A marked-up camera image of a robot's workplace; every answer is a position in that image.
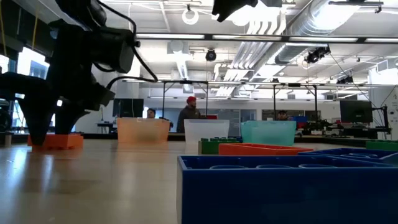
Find large black-framed window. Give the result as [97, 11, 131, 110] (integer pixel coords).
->
[0, 46, 50, 134]

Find black table edge rail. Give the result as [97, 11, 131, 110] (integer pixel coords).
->
[0, 131, 398, 147]

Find black ceiling camera rig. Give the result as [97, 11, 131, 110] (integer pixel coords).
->
[336, 75, 354, 85]
[304, 45, 331, 65]

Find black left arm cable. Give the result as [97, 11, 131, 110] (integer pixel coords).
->
[96, 0, 159, 90]

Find dark background robot arms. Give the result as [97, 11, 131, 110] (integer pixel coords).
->
[306, 119, 333, 135]

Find clear translucent plastic bin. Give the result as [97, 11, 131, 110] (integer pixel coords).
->
[183, 119, 230, 144]

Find black monitor stand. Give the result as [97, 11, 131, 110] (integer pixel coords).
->
[371, 105, 392, 135]

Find black computer monitor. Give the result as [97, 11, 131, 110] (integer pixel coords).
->
[112, 98, 145, 118]
[339, 99, 373, 124]

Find green toy building block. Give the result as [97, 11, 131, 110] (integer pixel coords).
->
[365, 140, 398, 152]
[198, 138, 243, 156]

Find dark background desk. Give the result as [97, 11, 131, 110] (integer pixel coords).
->
[96, 122, 118, 134]

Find teal translucent plastic bin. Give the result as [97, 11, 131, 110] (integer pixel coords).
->
[241, 120, 297, 147]

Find white hanging ring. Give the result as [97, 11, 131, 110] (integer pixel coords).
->
[182, 7, 200, 26]

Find black metal station frame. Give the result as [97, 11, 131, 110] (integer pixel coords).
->
[161, 80, 210, 119]
[272, 82, 318, 121]

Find silver ventilation duct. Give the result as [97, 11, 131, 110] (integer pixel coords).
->
[275, 0, 363, 65]

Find orange translucent plastic bin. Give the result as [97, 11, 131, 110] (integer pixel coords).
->
[116, 117, 171, 144]

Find black tripod-mounted device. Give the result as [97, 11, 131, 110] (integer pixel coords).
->
[0, 93, 15, 131]

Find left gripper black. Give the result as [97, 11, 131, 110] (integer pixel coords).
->
[0, 21, 137, 146]

